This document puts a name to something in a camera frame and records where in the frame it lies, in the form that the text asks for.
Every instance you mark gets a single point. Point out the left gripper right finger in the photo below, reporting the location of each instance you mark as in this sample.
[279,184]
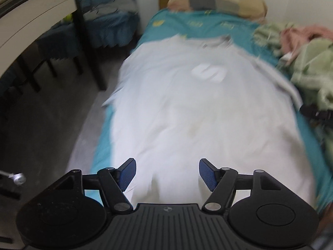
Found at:
[223,184]

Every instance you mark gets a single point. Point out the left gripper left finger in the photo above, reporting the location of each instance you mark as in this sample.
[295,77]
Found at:
[111,184]

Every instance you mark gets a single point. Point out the white t-shirt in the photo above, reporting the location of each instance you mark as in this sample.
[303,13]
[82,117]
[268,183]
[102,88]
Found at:
[180,100]

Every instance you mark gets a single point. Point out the green fleece blanket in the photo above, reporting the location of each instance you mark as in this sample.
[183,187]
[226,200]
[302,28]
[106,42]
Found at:
[310,71]

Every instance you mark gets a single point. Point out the pink fleece blanket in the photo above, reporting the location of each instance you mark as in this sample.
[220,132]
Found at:
[292,39]

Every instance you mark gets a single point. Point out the blue covered chair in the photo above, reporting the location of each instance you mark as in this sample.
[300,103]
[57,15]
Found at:
[110,22]
[59,42]

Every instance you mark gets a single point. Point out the teal patterned bed sheet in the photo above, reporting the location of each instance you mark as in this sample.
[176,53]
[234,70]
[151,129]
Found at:
[208,24]

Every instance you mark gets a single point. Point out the yellow-green plush toy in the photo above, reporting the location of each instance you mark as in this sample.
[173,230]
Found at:
[68,19]

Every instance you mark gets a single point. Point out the grey cloth on chair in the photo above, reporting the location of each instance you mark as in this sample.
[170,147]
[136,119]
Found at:
[114,6]

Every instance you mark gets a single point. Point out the white black-edged desk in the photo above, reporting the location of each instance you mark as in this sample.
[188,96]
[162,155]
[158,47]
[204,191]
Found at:
[23,21]

